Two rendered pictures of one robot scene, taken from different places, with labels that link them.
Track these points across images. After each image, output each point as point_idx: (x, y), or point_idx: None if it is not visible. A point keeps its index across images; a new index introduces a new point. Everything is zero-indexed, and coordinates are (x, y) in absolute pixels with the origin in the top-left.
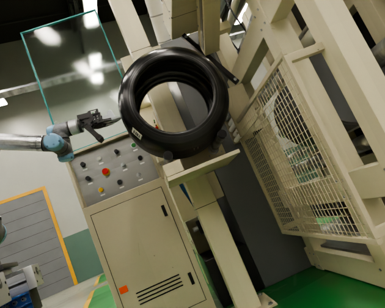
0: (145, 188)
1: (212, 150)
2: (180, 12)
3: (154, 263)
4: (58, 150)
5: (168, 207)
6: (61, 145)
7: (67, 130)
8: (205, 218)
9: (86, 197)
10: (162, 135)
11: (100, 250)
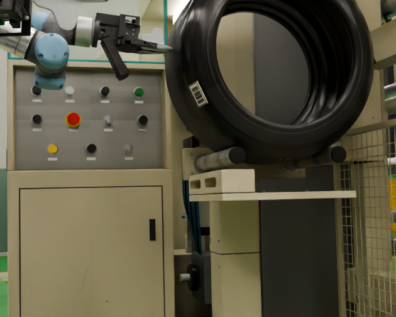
0: (134, 178)
1: (291, 165)
2: None
3: (103, 314)
4: (55, 68)
5: (161, 226)
6: (64, 63)
7: (71, 34)
8: (229, 275)
9: (21, 152)
10: (241, 116)
11: (15, 258)
